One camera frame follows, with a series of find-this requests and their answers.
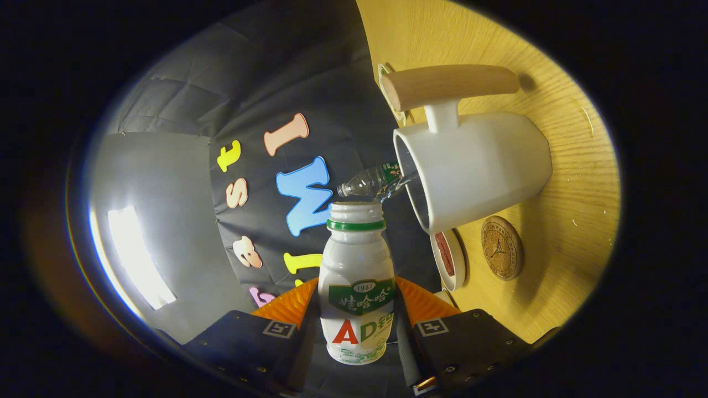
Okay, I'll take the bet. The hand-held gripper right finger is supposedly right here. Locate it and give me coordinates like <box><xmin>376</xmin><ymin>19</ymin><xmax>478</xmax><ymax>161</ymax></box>
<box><xmin>394</xmin><ymin>275</ymin><xmax>534</xmax><ymax>396</ymax></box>

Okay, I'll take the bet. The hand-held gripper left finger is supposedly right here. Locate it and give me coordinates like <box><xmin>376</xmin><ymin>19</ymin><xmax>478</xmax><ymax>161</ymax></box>
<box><xmin>181</xmin><ymin>276</ymin><xmax>322</xmax><ymax>396</ymax></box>

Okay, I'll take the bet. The white juice bottle green label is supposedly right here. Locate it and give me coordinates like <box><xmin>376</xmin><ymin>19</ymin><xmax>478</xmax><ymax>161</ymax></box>
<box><xmin>317</xmin><ymin>201</ymin><xmax>396</xmax><ymax>365</ymax></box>

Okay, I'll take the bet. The round cork coaster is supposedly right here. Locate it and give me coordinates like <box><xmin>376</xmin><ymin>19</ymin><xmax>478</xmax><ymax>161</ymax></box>
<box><xmin>481</xmin><ymin>216</ymin><xmax>524</xmax><ymax>281</ymax></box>

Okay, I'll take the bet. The white cup with wooden handle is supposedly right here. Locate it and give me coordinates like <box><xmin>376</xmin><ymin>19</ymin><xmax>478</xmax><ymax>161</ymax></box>
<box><xmin>381</xmin><ymin>65</ymin><xmax>553</xmax><ymax>235</ymax></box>

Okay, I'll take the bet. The clear plastic water bottle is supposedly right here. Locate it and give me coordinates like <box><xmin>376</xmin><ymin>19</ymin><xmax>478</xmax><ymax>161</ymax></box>
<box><xmin>337</xmin><ymin>161</ymin><xmax>413</xmax><ymax>202</ymax></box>

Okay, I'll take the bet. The round ceramic plate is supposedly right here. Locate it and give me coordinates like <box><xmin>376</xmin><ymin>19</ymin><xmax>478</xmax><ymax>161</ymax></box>
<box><xmin>430</xmin><ymin>228</ymin><xmax>468</xmax><ymax>292</ymax></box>

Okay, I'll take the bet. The red meat slice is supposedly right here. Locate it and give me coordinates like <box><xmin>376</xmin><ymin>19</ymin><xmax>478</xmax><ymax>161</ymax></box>
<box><xmin>434</xmin><ymin>232</ymin><xmax>455</xmax><ymax>277</ymax></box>

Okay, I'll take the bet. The wooden table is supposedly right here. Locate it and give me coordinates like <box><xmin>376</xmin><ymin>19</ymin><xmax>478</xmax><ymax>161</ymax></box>
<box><xmin>356</xmin><ymin>0</ymin><xmax>621</xmax><ymax>344</ymax></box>

